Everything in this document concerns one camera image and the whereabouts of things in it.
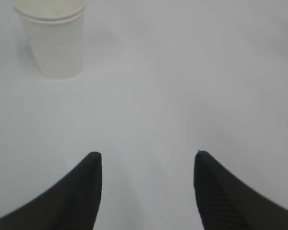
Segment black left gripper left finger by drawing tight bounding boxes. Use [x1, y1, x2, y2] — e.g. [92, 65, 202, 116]
[0, 152, 102, 230]

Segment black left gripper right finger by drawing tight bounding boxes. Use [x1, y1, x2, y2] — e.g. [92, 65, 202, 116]
[193, 151, 288, 230]

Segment white paper cup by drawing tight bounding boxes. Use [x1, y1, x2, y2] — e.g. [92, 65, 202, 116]
[13, 0, 86, 80]

